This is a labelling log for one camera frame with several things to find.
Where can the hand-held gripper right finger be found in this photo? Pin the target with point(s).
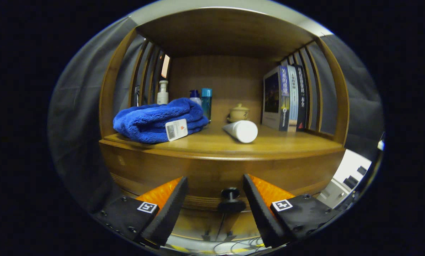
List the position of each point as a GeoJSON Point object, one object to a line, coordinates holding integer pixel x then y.
{"type": "Point", "coordinates": [260, 213]}

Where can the white bottle with blue cap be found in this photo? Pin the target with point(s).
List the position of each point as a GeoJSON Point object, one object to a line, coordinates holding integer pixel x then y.
{"type": "Point", "coordinates": [195, 94]}

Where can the wooden drawer with black knob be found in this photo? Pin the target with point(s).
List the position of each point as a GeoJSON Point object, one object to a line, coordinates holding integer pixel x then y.
{"type": "Point", "coordinates": [205, 170]}

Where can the beige lidded teacup with saucer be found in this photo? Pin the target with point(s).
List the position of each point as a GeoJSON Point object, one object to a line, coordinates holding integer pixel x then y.
{"type": "Point", "coordinates": [238, 113]}

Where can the wooden cabinet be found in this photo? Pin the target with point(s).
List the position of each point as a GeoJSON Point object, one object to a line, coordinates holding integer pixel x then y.
{"type": "Point", "coordinates": [226, 32]}

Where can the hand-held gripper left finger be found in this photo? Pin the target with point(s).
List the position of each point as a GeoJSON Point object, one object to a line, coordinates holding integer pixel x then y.
{"type": "Point", "coordinates": [166, 213]}

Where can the white pump bottle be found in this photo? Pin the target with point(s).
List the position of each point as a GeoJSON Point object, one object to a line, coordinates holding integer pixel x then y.
{"type": "Point", "coordinates": [162, 96]}

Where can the white table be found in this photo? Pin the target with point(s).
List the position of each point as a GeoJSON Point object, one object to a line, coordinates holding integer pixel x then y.
{"type": "Point", "coordinates": [351, 163]}

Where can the blue folded towel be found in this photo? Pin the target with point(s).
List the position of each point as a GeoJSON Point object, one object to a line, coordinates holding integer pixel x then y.
{"type": "Point", "coordinates": [152, 121]}

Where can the wooden countertop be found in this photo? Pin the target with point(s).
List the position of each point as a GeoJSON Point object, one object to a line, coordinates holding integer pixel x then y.
{"type": "Point", "coordinates": [287, 142]}

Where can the book with pale spine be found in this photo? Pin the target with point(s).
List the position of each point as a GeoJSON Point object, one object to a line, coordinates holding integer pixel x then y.
{"type": "Point", "coordinates": [293, 99]}

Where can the book with black spine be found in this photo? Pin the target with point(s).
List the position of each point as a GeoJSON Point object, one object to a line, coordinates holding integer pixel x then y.
{"type": "Point", "coordinates": [302, 96]}

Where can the teal bottle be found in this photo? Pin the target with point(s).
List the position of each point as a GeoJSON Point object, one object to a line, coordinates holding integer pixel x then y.
{"type": "Point", "coordinates": [206, 103]}

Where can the white cream tube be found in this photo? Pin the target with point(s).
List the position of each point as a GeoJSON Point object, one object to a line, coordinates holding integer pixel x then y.
{"type": "Point", "coordinates": [242, 131]}

